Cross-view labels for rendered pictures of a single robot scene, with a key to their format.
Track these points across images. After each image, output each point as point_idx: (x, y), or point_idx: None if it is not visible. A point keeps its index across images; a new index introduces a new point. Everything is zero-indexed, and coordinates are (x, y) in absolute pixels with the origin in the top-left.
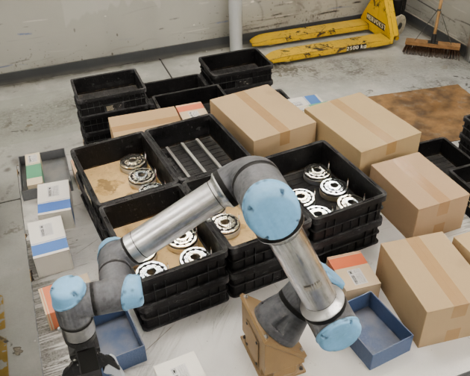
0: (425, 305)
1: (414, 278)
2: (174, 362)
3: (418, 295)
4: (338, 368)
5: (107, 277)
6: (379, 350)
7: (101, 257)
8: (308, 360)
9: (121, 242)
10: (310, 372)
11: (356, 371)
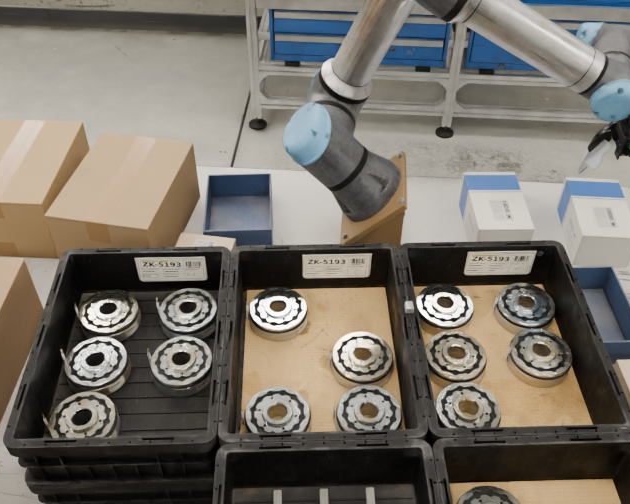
0: (186, 148)
1: (162, 175)
2: (507, 225)
3: (181, 158)
4: (304, 207)
5: (622, 36)
6: (244, 206)
7: None
8: (331, 224)
9: (607, 57)
10: (337, 214)
11: (286, 199)
